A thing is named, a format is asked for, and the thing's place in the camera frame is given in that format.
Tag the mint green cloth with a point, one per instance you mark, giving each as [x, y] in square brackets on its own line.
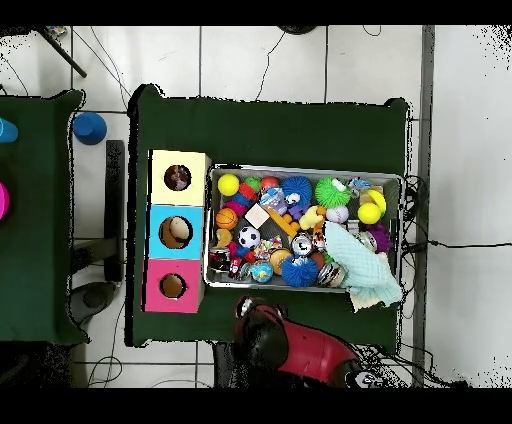
[360, 268]

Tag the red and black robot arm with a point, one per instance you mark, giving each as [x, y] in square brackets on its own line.
[304, 348]

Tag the shallow clear mesh bin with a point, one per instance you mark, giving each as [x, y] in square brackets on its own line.
[216, 276]

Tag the wooden box with three holes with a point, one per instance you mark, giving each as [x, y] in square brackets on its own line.
[176, 232]

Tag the plain wooden block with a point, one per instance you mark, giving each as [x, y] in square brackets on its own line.
[257, 216]

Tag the small soccer ball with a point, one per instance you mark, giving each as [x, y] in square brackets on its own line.
[250, 237]

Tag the small basketball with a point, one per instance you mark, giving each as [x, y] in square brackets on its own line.
[226, 218]

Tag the orange ball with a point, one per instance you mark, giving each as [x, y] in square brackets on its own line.
[270, 182]

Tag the yellow ball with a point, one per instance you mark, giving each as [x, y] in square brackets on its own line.
[369, 213]
[228, 184]

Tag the globe print ball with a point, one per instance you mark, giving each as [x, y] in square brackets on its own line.
[262, 272]

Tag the blue spiky rubber ball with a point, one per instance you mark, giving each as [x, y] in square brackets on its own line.
[300, 272]

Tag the green fuzzy toy with eyes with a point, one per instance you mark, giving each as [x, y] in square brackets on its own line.
[332, 192]

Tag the small baseball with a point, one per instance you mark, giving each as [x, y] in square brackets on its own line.
[338, 214]

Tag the dark green table cloth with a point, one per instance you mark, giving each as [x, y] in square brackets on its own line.
[36, 240]
[264, 128]

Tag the purple spiky toy with eyes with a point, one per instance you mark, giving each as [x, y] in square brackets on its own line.
[381, 238]

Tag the person's foot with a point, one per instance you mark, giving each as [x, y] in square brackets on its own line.
[298, 29]

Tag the pink round object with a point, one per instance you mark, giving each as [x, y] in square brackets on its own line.
[3, 200]

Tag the light blue cup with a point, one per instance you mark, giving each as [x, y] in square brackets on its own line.
[6, 130]

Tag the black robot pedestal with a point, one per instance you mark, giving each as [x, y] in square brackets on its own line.
[222, 366]

